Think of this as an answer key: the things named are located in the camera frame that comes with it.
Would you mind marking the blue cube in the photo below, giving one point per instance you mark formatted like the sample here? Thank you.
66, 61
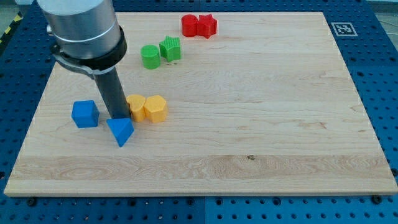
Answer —
85, 114

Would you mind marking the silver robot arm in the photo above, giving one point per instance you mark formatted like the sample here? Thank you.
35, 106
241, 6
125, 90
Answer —
89, 39

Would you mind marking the light wooden board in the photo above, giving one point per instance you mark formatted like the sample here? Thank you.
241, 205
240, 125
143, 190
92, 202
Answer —
266, 107

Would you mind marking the yellow hexagon block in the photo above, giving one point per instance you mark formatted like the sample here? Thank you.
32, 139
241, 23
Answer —
156, 109

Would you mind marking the green star block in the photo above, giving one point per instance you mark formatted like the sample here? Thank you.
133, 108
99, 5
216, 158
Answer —
170, 48

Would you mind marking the green cylinder block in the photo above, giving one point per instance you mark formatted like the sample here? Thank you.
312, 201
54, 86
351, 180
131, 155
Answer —
150, 56

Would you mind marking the blue triangular prism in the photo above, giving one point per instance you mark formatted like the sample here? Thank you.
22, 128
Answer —
121, 128

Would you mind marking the red star block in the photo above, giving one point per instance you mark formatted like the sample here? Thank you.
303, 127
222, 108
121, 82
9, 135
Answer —
206, 26

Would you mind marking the red cylinder block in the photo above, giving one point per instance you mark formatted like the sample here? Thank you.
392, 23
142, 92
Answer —
189, 25

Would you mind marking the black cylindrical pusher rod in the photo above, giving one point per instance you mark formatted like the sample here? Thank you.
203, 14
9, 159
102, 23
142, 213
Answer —
112, 94

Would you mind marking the white fiducial marker tag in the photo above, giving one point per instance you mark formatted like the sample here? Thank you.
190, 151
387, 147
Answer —
344, 29

